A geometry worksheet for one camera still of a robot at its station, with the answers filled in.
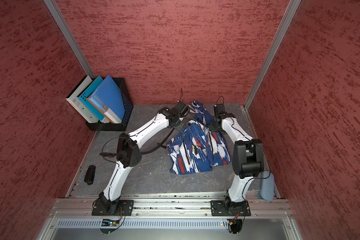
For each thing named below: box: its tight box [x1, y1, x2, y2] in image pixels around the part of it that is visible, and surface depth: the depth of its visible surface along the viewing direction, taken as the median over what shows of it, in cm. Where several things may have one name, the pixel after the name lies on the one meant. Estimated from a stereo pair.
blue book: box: [86, 74, 125, 124], surface depth 96 cm
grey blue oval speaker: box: [260, 171, 275, 201], surface depth 80 cm
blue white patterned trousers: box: [166, 100, 231, 175], surface depth 89 cm
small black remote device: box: [84, 165, 96, 185], surface depth 83 cm
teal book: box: [77, 75, 105, 121], surface depth 90 cm
